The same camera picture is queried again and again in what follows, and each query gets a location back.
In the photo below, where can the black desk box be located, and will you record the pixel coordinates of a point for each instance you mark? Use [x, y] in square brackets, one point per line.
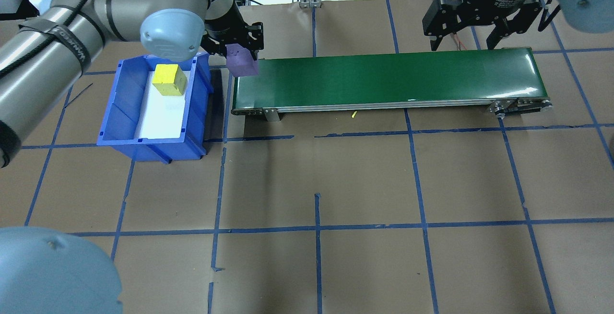
[12, 8]

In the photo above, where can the yellow foam block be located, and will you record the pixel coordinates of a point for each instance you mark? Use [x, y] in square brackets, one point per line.
[169, 80]

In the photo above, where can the white foam sheet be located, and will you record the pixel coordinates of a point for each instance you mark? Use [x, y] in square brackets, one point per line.
[163, 120]

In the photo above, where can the purple foam block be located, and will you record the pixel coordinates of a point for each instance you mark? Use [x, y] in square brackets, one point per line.
[242, 62]

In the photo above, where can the blue plastic bin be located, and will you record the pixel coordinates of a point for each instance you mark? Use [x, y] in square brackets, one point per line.
[144, 150]

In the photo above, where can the green conveyor belt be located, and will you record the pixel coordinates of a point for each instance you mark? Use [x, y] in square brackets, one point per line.
[383, 79]

